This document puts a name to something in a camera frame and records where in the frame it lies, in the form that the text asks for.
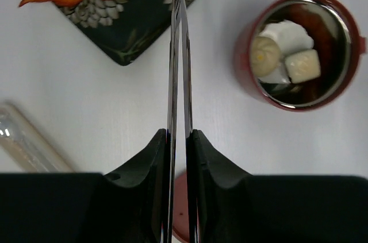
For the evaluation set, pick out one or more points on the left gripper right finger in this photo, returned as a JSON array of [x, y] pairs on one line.
[[216, 192]]

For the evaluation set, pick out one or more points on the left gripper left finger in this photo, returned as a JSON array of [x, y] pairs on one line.
[[134, 201]]

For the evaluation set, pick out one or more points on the red round lid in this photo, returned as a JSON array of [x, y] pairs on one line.
[[180, 219]]

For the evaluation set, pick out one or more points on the toy white mushroom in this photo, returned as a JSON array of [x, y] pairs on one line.
[[265, 56]]

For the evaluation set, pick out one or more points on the toy sushi roll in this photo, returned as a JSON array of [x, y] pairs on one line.
[[303, 66]]

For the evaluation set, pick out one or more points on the toy fried egg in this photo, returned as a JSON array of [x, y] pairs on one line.
[[291, 38]]

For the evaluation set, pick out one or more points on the red steel lunch box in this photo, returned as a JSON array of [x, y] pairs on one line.
[[337, 40]]

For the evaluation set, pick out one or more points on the clear plastic cutlery case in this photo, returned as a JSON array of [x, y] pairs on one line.
[[26, 146]]

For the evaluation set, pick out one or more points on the black square plate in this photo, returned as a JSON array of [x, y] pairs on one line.
[[123, 29]]

